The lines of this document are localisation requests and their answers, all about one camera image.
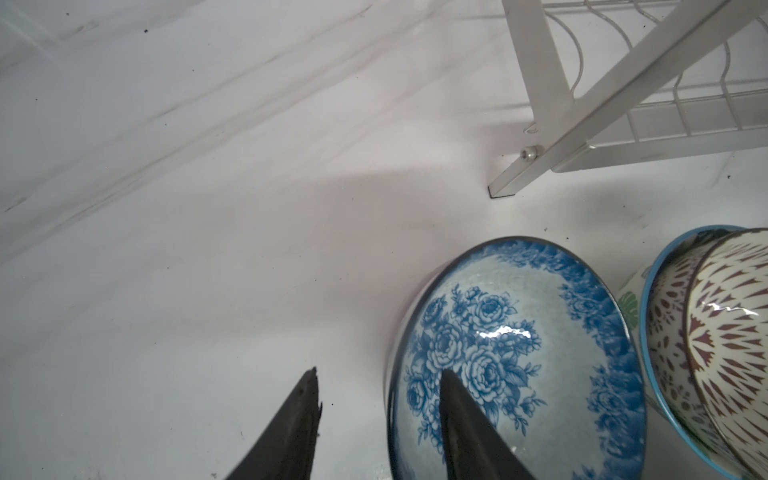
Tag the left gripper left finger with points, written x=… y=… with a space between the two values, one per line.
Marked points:
x=286 y=447

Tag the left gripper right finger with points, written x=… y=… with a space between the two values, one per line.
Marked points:
x=473 y=448

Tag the blue floral ceramic bowl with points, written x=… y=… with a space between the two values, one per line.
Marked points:
x=541 y=346

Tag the steel two-tier dish rack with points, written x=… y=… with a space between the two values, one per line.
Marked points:
x=673 y=92

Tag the blue-rimmed leaf bowl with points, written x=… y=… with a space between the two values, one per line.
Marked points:
x=632 y=299

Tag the white red-patterned bowl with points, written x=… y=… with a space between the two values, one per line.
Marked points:
x=706 y=337

